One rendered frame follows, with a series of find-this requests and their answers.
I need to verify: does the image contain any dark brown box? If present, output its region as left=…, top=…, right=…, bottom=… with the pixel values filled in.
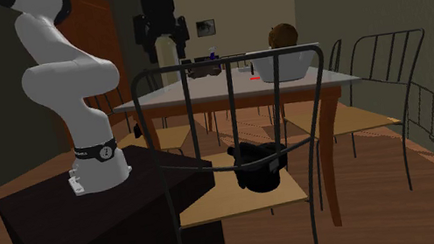
left=185, top=53, right=223, bottom=81

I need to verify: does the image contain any brown wooden door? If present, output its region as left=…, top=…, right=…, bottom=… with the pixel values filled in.
left=50, top=0, right=137, bottom=134

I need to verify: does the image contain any blue spray bottle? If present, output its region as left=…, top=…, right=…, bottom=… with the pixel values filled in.
left=206, top=45, right=220, bottom=61

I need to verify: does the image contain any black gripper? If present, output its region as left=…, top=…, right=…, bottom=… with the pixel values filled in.
left=129, top=0, right=194, bottom=67

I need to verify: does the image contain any white bowl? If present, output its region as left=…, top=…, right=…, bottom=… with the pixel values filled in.
left=247, top=41, right=325, bottom=87

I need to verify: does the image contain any beige bottle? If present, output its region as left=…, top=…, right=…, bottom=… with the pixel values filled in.
left=154, top=32, right=184, bottom=88

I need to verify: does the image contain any dark robot stand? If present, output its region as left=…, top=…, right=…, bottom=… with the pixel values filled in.
left=0, top=133, right=227, bottom=244

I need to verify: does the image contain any small dark wall picture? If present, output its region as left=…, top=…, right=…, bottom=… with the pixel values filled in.
left=194, top=18, right=217, bottom=39

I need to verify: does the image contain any wooden table with pale top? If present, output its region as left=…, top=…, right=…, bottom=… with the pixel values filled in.
left=107, top=47, right=384, bottom=244

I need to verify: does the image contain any brown round thing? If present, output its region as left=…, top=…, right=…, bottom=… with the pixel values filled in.
left=264, top=20, right=301, bottom=52

